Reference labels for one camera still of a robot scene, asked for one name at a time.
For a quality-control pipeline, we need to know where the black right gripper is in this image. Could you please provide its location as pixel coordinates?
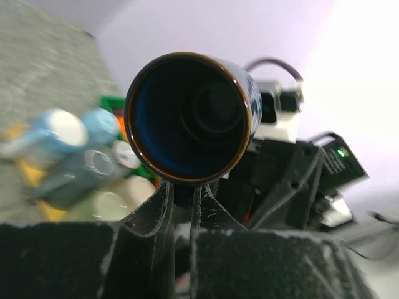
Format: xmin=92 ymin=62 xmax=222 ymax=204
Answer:
xmin=216 ymin=132 xmax=368 ymax=230

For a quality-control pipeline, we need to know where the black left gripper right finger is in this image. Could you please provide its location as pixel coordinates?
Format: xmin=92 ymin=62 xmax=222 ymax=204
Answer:
xmin=190 ymin=186 xmax=375 ymax=299

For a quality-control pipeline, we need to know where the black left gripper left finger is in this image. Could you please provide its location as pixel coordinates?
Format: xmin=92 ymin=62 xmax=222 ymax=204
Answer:
xmin=1 ymin=182 xmax=175 ymax=298

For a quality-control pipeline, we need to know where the light green mug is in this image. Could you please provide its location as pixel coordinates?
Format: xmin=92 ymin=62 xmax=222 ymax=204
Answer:
xmin=63 ymin=191 xmax=132 ymax=221

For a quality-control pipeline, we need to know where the dark blue mug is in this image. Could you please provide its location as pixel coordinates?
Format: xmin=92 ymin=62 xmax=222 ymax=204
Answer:
xmin=123 ymin=51 xmax=263 ymax=209

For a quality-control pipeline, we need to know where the cream mug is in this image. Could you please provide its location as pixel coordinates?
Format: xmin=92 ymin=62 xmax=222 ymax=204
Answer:
xmin=114 ymin=176 xmax=156 ymax=209

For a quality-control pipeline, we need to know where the grey blue mug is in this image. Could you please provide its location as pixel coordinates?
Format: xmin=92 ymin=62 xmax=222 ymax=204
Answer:
xmin=26 ymin=148 xmax=132 ymax=210

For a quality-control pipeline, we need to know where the light blue faceted mug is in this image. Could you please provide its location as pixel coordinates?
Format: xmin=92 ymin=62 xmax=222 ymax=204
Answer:
xmin=80 ymin=107 xmax=120 ymax=149

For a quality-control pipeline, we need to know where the light blue white mug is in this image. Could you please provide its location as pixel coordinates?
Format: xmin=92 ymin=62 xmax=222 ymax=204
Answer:
xmin=1 ymin=108 xmax=88 ymax=170

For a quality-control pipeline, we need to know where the small grey cup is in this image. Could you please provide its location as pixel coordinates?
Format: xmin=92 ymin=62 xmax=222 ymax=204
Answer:
xmin=112 ymin=140 xmax=141 ymax=169

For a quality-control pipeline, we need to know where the yellow tray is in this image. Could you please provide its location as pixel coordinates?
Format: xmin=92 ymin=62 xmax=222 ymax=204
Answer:
xmin=3 ymin=125 xmax=67 ymax=221

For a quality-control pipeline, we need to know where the green plastic bin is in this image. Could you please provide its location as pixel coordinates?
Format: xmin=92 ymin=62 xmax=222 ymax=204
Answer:
xmin=99 ymin=95 xmax=161 ymax=188

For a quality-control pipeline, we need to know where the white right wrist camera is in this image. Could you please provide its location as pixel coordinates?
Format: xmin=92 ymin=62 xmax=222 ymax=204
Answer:
xmin=254 ymin=80 xmax=304 ymax=143

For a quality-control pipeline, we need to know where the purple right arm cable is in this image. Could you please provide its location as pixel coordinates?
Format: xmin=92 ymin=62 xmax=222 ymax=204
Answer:
xmin=243 ymin=57 xmax=305 ymax=83

